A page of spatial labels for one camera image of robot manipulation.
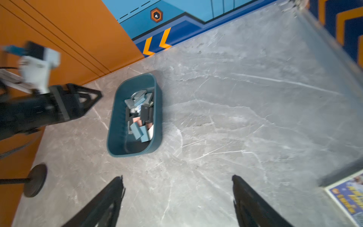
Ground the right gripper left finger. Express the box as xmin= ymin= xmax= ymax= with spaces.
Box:
xmin=63 ymin=176 xmax=125 ymax=227

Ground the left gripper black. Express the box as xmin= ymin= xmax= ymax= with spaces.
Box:
xmin=28 ymin=84 xmax=103 ymax=124

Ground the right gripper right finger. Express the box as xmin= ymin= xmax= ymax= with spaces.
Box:
xmin=232 ymin=175 xmax=292 ymax=227

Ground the grey eraser top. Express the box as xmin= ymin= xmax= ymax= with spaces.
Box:
xmin=124 ymin=90 xmax=147 ymax=109

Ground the grey eraser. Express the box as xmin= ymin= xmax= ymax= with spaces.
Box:
xmin=142 ymin=92 xmax=154 ymax=106
xmin=124 ymin=90 xmax=147 ymax=109

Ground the pink eraser bottom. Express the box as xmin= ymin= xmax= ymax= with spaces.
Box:
xmin=132 ymin=117 xmax=144 ymax=127

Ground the black eraser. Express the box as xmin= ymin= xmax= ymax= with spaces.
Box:
xmin=140 ymin=105 xmax=154 ymax=123

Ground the teal eraser top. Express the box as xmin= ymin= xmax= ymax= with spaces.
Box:
xmin=130 ymin=123 xmax=143 ymax=140

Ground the light blue eraser bottom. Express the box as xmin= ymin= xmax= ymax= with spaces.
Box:
xmin=140 ymin=125 xmax=150 ymax=142

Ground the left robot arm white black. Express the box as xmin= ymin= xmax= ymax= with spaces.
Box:
xmin=1 ymin=79 xmax=103 ymax=140

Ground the dark teal storage box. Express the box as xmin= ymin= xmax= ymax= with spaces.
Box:
xmin=107 ymin=73 xmax=163 ymax=158

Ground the black microphone on stand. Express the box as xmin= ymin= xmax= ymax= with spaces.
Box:
xmin=1 ymin=164 xmax=48 ymax=198

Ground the colourful printed card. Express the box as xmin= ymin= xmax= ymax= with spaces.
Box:
xmin=324 ymin=170 xmax=363 ymax=227

